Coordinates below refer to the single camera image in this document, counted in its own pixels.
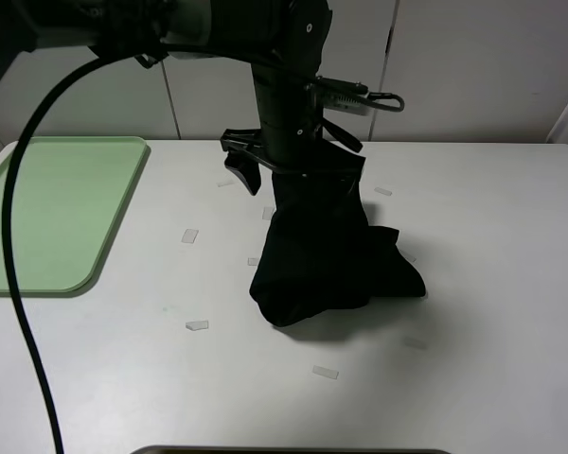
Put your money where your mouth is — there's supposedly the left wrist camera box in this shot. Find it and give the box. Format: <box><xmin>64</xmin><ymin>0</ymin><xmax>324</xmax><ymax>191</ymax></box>
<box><xmin>306</xmin><ymin>77</ymin><xmax>405</xmax><ymax>116</ymax></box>

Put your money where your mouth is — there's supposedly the black short sleeve shirt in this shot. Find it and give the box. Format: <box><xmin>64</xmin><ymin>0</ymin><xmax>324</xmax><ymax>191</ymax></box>
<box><xmin>248</xmin><ymin>141</ymin><xmax>427</xmax><ymax>328</ymax></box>

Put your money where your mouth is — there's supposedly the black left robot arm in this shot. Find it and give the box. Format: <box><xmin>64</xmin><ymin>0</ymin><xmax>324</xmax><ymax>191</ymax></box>
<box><xmin>0</xmin><ymin>1</ymin><xmax>367</xmax><ymax>193</ymax></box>

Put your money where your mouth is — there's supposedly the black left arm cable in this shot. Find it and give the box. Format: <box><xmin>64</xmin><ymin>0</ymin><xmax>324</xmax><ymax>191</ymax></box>
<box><xmin>0</xmin><ymin>51</ymin><xmax>323</xmax><ymax>454</ymax></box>

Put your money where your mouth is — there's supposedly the clear tape piece far right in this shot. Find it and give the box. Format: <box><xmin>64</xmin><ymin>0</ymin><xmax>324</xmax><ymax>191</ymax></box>
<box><xmin>374</xmin><ymin>187</ymin><xmax>392</xmax><ymax>197</ymax></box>

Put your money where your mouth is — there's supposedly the green plastic tray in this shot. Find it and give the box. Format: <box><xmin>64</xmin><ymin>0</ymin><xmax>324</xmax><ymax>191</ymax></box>
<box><xmin>11</xmin><ymin>137</ymin><xmax>150</xmax><ymax>297</ymax></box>

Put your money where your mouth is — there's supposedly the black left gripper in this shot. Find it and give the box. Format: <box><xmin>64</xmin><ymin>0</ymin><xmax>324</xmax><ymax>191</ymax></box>
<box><xmin>220</xmin><ymin>120</ymin><xmax>364</xmax><ymax>196</ymax></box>

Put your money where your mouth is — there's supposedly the clear tape piece front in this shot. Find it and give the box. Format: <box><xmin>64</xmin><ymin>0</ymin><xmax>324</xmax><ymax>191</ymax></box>
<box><xmin>312</xmin><ymin>365</ymin><xmax>339</xmax><ymax>380</ymax></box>

